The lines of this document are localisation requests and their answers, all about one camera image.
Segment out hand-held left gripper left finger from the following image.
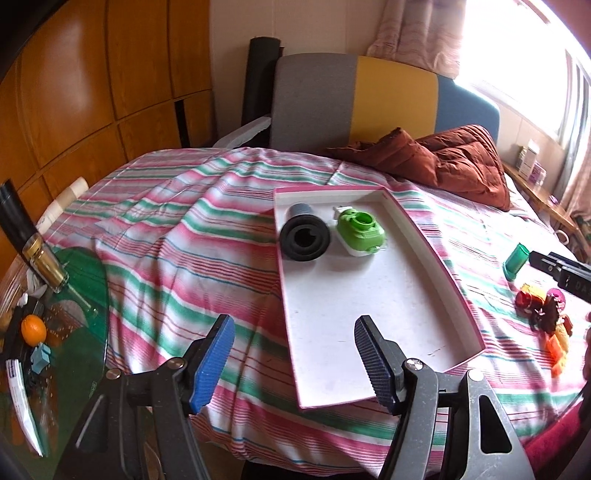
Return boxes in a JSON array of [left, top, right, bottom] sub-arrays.
[[53, 315, 236, 480]]

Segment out wooden nightstand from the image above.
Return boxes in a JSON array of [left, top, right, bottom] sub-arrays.
[[502, 161, 579, 232]]

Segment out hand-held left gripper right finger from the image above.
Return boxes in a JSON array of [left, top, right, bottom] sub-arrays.
[[353, 315, 536, 480]]

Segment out orange fruit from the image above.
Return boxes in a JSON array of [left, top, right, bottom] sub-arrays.
[[21, 314, 48, 346]]

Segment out white paper packet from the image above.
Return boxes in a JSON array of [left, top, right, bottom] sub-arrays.
[[5, 359, 45, 459]]

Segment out orange cube blocks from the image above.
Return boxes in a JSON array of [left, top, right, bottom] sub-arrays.
[[544, 333, 566, 378]]

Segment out white plastic armrest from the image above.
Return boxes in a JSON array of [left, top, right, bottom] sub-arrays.
[[216, 115, 273, 149]]

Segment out wooden wardrobe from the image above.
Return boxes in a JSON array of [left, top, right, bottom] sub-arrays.
[[0, 0, 217, 222]]

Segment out green white plastic toy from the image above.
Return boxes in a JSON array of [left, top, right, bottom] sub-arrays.
[[332, 205, 387, 257]]

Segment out red metallic cylinder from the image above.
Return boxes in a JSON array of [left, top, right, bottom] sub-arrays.
[[515, 285, 546, 315]]

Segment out striped bed sheet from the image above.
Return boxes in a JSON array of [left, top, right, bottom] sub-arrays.
[[39, 147, 591, 477]]

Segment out black gold bottle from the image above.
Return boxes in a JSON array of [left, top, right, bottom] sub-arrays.
[[0, 181, 71, 295]]

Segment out pink white tray box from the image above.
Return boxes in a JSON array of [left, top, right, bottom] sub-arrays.
[[272, 185, 485, 410]]

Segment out teal plastic toy piece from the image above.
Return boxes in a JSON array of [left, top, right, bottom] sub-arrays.
[[503, 244, 532, 281]]

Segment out small blue box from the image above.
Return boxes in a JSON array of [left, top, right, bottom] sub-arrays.
[[31, 343, 52, 375]]

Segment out brown quilted blanket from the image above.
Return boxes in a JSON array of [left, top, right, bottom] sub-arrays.
[[326, 124, 512, 212]]

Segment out glass side table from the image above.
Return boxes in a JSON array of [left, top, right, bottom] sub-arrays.
[[0, 244, 110, 480]]

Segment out patterned curtain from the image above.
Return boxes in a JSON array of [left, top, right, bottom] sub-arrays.
[[366, 0, 468, 80]]

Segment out grey yellow blue headboard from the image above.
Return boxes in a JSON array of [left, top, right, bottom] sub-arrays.
[[269, 53, 502, 151]]

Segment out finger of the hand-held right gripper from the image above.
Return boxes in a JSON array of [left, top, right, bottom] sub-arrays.
[[529, 250, 563, 279]]

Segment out window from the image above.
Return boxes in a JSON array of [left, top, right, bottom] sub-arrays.
[[455, 0, 591, 149]]

